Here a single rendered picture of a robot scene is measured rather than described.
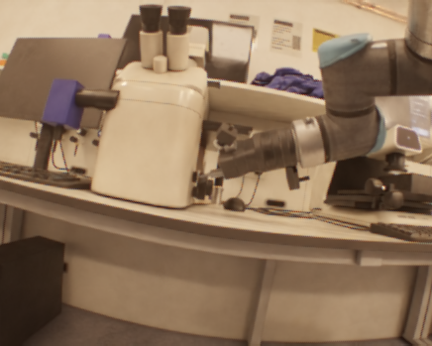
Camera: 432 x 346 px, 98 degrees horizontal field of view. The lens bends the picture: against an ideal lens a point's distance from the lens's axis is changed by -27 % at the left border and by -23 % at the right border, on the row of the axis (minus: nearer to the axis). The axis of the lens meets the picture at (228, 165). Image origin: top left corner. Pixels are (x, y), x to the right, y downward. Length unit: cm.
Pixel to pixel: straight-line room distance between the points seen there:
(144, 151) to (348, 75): 36
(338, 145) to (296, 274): 100
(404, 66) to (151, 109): 41
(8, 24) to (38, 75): 152
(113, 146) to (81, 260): 108
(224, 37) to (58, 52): 79
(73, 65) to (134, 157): 61
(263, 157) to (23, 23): 225
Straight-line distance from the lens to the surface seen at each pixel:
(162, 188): 42
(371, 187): 58
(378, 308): 170
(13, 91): 110
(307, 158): 42
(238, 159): 43
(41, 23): 229
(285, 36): 173
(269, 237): 34
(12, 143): 178
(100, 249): 139
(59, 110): 52
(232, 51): 129
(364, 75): 39
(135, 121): 45
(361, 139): 44
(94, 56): 96
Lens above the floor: 80
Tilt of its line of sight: 6 degrees up
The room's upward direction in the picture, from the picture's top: 9 degrees clockwise
